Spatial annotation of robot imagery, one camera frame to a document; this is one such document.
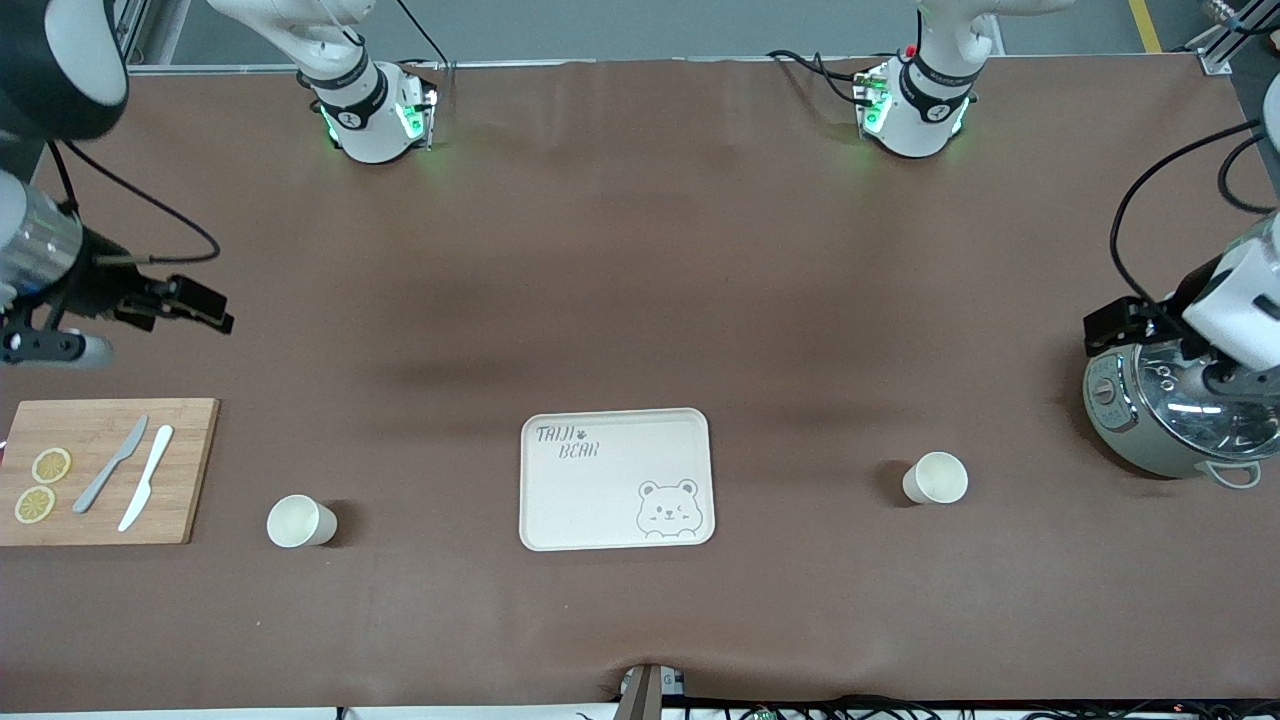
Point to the grey-green cooking pot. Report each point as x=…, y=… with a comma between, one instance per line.
x=1140, y=440

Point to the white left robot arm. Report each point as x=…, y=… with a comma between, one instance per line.
x=925, y=110

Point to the yellow lemon slice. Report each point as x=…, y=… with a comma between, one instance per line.
x=35, y=505
x=51, y=466

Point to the brown table cloth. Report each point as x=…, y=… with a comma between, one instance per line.
x=640, y=250

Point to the white IKEA cup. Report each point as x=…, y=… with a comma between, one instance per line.
x=938, y=479
x=298, y=522

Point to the cream bear print tray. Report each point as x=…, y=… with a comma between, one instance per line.
x=610, y=500

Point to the grey plastic knife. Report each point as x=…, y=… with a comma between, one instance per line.
x=105, y=475

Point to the bamboo cutting board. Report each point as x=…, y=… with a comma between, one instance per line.
x=190, y=470

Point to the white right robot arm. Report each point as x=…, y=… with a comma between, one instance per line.
x=365, y=110

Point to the white plastic knife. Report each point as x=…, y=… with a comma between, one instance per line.
x=148, y=478

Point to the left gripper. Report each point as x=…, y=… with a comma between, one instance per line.
x=1160, y=313

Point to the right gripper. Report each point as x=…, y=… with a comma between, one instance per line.
x=100, y=279

